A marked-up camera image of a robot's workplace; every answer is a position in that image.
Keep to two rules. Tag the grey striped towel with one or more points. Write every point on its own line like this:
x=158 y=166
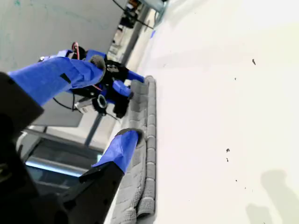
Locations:
x=150 y=140

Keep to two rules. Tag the blue tape piece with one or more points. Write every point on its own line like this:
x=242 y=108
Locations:
x=153 y=34

